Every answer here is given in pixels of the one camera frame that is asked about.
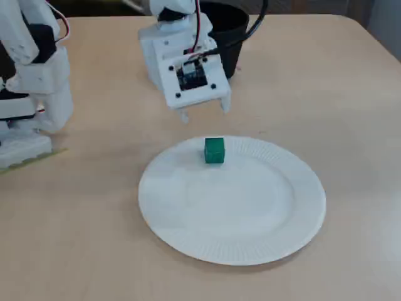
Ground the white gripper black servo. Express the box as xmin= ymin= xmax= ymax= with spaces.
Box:
xmin=137 ymin=12 xmax=232 ymax=124

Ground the black pot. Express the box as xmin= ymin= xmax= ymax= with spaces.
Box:
xmin=199 ymin=1 xmax=251 ymax=81

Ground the white paper plate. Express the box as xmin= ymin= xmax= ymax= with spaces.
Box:
xmin=137 ymin=135 xmax=327 ymax=267

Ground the green block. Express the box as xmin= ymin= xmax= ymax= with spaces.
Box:
xmin=204 ymin=137 xmax=226 ymax=165

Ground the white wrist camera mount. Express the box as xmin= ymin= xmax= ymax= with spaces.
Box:
xmin=156 ymin=53 xmax=232 ymax=111

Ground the red white servo wire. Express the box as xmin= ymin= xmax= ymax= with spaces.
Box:
xmin=187 ymin=0 xmax=204 ymax=57

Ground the thin white servo wire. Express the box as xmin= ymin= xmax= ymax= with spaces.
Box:
xmin=46 ymin=0 xmax=71 ymax=45

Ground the green base plate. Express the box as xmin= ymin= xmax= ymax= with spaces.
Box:
xmin=0 ymin=147 xmax=69 ymax=173

